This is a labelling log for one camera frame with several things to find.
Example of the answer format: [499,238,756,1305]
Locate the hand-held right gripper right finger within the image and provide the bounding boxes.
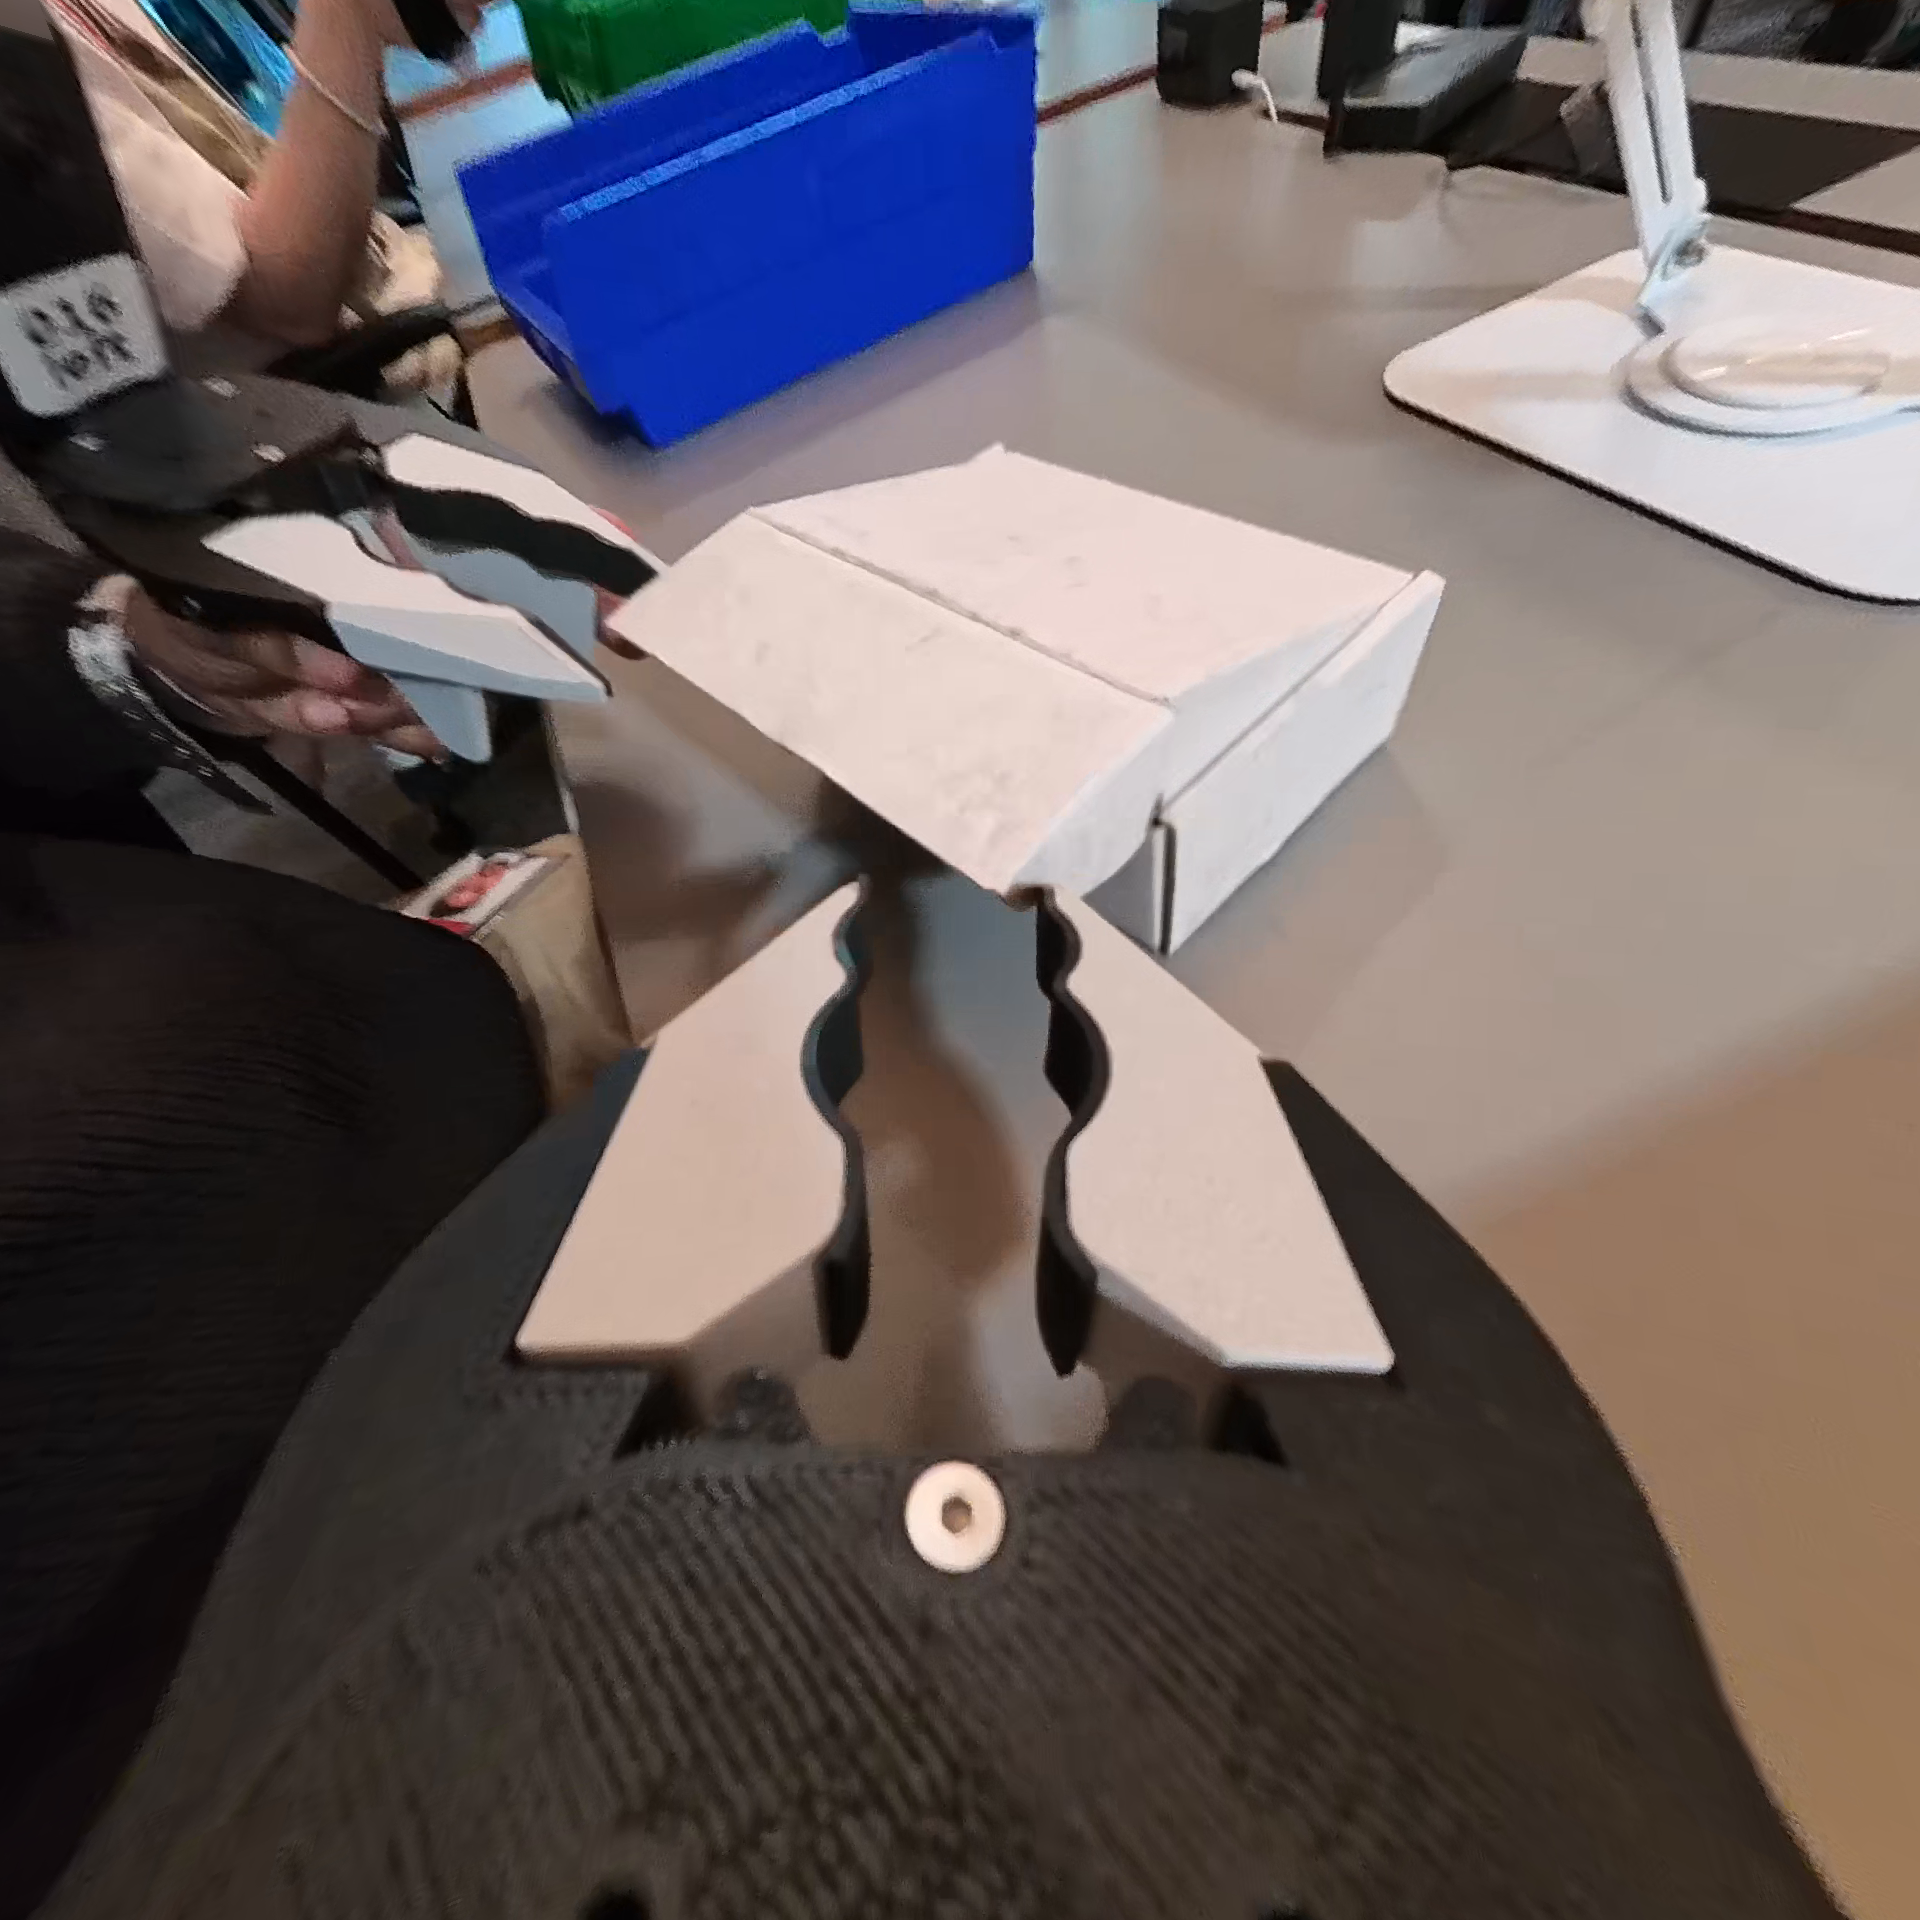
[1033,883,1398,1379]

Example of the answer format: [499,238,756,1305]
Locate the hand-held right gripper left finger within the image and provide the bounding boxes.
[514,882,875,1368]

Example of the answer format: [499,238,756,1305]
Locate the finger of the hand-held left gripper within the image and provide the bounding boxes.
[381,433,661,593]
[201,510,614,703]

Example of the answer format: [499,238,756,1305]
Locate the blue plastic bin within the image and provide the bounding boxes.
[455,11,1040,450]

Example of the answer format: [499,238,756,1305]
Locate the white cardboard mailer box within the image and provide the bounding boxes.
[605,444,1445,958]

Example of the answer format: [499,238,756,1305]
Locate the person's left hand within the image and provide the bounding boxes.
[131,595,449,762]

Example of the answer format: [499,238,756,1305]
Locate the person's tan trousers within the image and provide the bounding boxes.
[479,840,636,1082]

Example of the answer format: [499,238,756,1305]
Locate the red white card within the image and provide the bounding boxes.
[397,846,545,941]

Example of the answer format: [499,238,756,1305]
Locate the person's dark clothing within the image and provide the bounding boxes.
[0,840,545,1920]

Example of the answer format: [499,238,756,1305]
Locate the green panel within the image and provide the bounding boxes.
[515,0,852,114]

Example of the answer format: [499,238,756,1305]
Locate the black power adapter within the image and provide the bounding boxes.
[1153,0,1269,107]
[1320,21,1532,152]

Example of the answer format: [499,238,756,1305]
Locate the grey woven watch strap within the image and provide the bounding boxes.
[65,575,276,815]

